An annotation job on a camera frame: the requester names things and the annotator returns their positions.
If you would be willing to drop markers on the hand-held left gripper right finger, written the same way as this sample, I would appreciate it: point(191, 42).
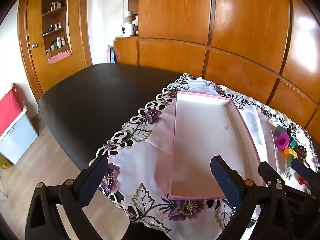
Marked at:
point(225, 180)

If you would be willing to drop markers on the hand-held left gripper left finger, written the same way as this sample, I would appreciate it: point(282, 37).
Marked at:
point(92, 182)

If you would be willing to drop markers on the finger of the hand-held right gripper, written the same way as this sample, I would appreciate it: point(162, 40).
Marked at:
point(266, 173)
point(303, 173)

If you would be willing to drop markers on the red toy block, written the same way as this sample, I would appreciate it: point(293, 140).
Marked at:
point(302, 180)

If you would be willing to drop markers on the green and white toy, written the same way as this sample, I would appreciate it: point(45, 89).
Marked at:
point(290, 162)

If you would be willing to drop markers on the orange toy block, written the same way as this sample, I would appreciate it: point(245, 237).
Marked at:
point(289, 152)

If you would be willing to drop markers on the teal plastic toy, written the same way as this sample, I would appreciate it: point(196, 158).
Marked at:
point(293, 145)

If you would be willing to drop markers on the grey canister with black cap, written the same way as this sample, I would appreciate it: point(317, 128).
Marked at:
point(280, 130)

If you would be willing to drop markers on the pink shallow box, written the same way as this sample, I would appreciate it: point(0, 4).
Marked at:
point(205, 135)

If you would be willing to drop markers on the white floral embroidered tablecloth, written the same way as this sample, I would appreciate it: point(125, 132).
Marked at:
point(140, 160)

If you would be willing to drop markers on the white storage box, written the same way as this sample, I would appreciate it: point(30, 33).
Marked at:
point(17, 137)

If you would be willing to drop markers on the yellow object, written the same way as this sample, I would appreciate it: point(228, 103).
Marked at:
point(3, 162)

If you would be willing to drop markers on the red cloth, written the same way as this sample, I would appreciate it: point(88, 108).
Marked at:
point(8, 107)

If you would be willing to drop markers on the pink and blue item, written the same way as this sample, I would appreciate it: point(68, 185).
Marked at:
point(111, 54)

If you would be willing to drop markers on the small white bottles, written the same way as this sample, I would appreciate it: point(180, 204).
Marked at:
point(59, 42)

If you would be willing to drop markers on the metal door knob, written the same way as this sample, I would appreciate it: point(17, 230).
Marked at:
point(34, 45)

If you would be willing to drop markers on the white jug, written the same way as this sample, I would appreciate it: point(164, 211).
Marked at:
point(127, 30)

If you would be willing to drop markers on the small metal ornaments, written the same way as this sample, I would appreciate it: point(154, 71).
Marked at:
point(56, 26)

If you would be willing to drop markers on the white paper roll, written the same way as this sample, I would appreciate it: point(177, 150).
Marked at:
point(128, 16)

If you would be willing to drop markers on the wooden wardrobe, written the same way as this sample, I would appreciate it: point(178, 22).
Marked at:
point(175, 10)

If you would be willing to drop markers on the small picture frame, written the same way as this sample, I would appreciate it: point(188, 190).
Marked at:
point(53, 5)

